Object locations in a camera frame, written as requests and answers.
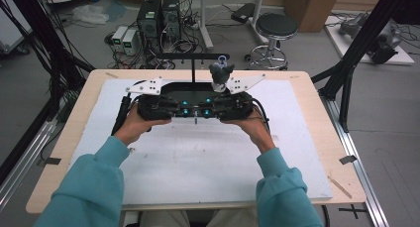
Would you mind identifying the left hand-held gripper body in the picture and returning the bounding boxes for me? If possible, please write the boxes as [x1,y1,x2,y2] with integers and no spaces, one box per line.
[125,75,176,122]

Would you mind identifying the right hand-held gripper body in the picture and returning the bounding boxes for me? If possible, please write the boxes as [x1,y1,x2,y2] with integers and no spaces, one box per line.
[212,73,267,122]

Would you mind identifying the dark plush toy keychain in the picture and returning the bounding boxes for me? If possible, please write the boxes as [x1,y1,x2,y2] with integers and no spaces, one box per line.
[208,55,237,93]

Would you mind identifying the person's left hand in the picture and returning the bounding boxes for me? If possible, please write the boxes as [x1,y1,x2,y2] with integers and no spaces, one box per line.
[113,102,173,148]

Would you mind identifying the person's right hand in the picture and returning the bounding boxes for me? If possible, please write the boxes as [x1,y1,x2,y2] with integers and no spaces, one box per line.
[219,108,277,155]

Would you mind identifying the white foam mat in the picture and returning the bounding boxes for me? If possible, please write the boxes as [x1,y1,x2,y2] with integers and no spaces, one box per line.
[68,78,334,207]

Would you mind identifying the white power supply unit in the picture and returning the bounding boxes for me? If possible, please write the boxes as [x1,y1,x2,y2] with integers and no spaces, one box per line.
[121,28,139,57]
[111,25,129,54]

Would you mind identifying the white desk leg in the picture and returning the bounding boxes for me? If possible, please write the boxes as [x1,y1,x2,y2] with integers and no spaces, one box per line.
[197,0,215,53]
[248,0,269,46]

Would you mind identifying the black computer tower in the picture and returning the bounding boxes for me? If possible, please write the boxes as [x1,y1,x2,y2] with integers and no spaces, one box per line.
[136,0,163,41]
[160,0,182,41]

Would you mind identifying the black round stool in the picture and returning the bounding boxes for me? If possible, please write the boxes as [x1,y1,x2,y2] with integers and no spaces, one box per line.
[245,12,299,71]

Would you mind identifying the black flat pedal box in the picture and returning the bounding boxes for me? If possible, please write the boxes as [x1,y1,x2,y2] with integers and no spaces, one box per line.
[230,2,257,25]

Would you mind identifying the person's legs in beige trousers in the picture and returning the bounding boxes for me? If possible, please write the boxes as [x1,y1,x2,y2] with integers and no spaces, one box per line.
[138,208,260,227]

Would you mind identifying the clear plastic bag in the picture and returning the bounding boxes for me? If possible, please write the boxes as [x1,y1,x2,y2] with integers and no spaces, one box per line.
[71,4,110,26]

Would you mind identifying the black tape piece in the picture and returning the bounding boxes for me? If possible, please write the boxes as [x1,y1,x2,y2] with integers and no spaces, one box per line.
[36,157,62,167]
[339,155,359,166]

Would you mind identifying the brown cardboard box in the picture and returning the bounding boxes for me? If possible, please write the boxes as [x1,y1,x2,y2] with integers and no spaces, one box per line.
[283,0,344,34]

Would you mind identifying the thin wooden stick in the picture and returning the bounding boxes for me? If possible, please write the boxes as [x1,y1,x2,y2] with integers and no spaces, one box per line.
[327,174,354,200]

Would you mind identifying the white board with grey equipment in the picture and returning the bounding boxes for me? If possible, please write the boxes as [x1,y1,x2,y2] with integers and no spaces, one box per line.
[324,11,416,66]

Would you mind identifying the right hand-held gripper black cable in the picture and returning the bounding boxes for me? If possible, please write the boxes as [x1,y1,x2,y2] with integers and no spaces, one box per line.
[251,97,271,133]

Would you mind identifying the hand-held gripper black cable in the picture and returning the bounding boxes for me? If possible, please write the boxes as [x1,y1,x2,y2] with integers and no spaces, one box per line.
[111,93,134,137]
[251,97,271,133]

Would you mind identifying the left hand-held gripper black cable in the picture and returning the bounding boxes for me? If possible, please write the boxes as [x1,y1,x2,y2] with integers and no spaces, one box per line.
[111,93,134,137]

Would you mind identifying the black metal frame strut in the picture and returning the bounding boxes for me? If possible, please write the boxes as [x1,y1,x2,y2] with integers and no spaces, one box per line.
[311,0,420,133]
[0,0,97,185]

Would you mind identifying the aluminium rail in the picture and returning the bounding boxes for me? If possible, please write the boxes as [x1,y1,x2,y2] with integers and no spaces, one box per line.
[319,95,391,227]
[0,117,59,210]

